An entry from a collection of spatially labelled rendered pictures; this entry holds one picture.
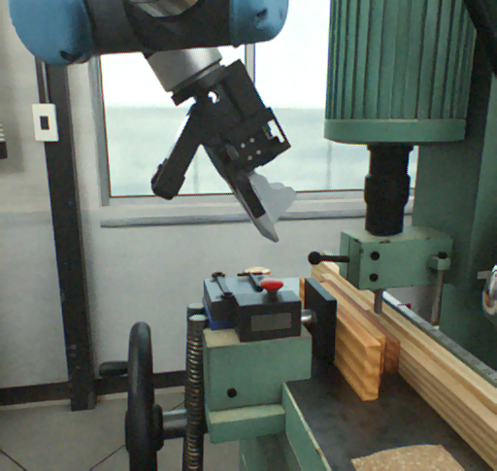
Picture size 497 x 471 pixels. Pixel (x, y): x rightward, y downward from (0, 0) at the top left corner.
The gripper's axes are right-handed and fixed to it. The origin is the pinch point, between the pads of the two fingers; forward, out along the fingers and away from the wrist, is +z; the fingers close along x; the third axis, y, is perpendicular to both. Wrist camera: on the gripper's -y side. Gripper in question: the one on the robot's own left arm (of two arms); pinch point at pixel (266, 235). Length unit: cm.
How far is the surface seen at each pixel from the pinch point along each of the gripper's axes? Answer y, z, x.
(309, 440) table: -8.7, 17.2, -13.4
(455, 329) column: 20.7, 36.0, 8.9
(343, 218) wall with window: 49, 61, 133
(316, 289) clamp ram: 2.5, 11.8, 2.9
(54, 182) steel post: -44, -16, 131
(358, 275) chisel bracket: 8.0, 11.8, 0.0
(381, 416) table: -0.5, 21.2, -12.2
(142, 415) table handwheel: -22.9, 7.3, -6.9
